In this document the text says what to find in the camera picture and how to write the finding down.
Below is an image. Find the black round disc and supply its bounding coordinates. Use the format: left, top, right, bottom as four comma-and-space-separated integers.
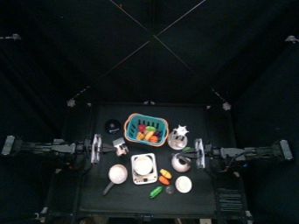
104, 118, 121, 136

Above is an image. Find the white printed label sticker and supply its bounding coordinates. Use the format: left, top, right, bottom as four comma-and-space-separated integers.
216, 187, 244, 216

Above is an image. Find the toy frying pan white inside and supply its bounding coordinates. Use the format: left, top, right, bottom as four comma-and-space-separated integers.
101, 164, 129, 196

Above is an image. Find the white round plate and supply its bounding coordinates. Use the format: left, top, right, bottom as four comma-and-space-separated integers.
173, 175, 193, 194

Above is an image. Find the silver toy spatula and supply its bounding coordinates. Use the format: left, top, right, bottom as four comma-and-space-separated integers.
111, 136, 129, 158

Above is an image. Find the white star-shaped toy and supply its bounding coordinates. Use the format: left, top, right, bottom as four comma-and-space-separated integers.
173, 124, 191, 136

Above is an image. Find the silver round toy pot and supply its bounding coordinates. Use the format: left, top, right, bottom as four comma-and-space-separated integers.
167, 129, 189, 151

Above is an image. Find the teal basket with orange rim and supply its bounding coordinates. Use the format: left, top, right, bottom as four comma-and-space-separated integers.
123, 112, 171, 148

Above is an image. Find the orange toy carrot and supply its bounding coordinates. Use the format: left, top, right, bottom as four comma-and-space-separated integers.
157, 175, 172, 186

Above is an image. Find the green toy pepper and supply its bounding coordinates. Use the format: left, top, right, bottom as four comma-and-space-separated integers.
148, 185, 164, 200

